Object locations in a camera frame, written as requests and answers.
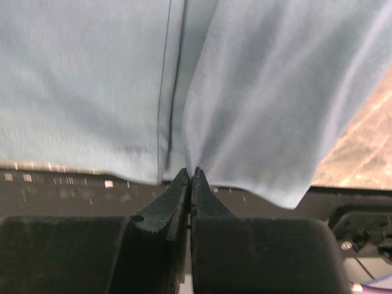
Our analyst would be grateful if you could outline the black mounting beam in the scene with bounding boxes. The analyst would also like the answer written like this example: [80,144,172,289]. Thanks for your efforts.
[1,166,391,262]

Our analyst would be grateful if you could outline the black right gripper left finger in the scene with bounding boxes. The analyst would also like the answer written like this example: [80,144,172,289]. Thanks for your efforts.
[0,167,189,294]

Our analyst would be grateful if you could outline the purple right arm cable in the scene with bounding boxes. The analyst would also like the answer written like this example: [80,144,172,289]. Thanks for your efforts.
[352,277,392,294]

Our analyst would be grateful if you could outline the blue t shirt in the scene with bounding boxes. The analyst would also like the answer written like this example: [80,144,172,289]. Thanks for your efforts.
[1,1,391,208]

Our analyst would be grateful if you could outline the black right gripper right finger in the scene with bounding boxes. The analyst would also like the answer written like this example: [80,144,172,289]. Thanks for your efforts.
[190,168,351,293]

